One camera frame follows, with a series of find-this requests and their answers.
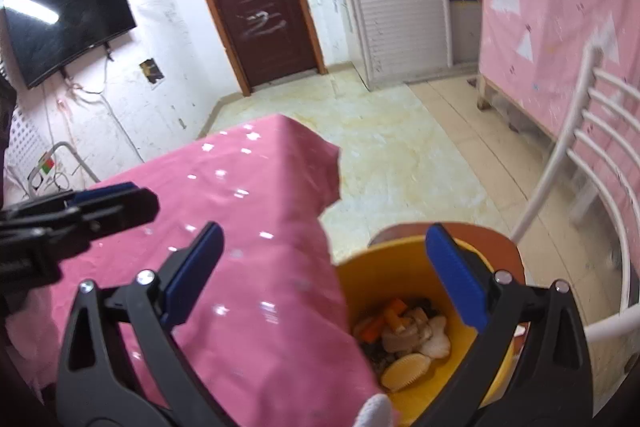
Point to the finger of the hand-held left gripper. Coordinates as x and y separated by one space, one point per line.
107 192
125 209

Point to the pink star tablecloth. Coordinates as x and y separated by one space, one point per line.
250 207

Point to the white folding rack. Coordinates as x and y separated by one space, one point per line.
67 149

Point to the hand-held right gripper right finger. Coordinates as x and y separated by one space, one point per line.
457 277

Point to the wooden frame leg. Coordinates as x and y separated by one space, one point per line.
482 92

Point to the person's right hand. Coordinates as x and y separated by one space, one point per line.
377 411

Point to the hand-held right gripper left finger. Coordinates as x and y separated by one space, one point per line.
192 277

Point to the white metal chair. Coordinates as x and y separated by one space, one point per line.
565 142

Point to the yellow plastic bin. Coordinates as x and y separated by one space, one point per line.
390 272

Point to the eye chart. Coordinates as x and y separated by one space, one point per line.
25 142

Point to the pink sheet covered bed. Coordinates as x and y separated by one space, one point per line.
550 7

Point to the black wall television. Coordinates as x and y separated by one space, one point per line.
65 22

